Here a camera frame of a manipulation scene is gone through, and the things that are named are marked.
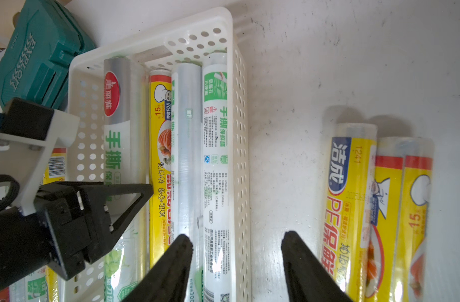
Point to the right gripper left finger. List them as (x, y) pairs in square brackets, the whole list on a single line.
[(168, 279)]

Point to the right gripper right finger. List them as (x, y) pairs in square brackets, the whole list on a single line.
[(305, 277)]

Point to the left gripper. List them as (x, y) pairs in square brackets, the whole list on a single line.
[(71, 227)]

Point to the red oval label wrap roll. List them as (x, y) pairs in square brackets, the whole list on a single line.
[(124, 105)]

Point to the yellow wrap roll chef label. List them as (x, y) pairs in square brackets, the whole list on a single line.
[(160, 93)]

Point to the clear green label wrap roll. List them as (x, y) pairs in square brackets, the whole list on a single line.
[(185, 143)]

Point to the white green wrap roll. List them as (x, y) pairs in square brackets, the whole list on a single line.
[(216, 233)]

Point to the white plastic perforated basket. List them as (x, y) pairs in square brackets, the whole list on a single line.
[(163, 46)]

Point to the yellow wrap roll left group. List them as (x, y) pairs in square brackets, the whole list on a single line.
[(55, 171)]

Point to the yellow PE wrap roll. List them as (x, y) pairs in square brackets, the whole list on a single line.
[(348, 207)]

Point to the white text wrap roll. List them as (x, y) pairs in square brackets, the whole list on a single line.
[(30, 288)]

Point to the yellow wrap roll rightmost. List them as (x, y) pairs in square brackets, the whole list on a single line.
[(401, 195)]

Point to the green plastic tool case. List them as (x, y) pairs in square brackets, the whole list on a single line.
[(35, 66)]

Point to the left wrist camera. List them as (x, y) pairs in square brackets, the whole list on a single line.
[(29, 133)]

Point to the orange handled pliers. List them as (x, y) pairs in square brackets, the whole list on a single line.
[(5, 295)]

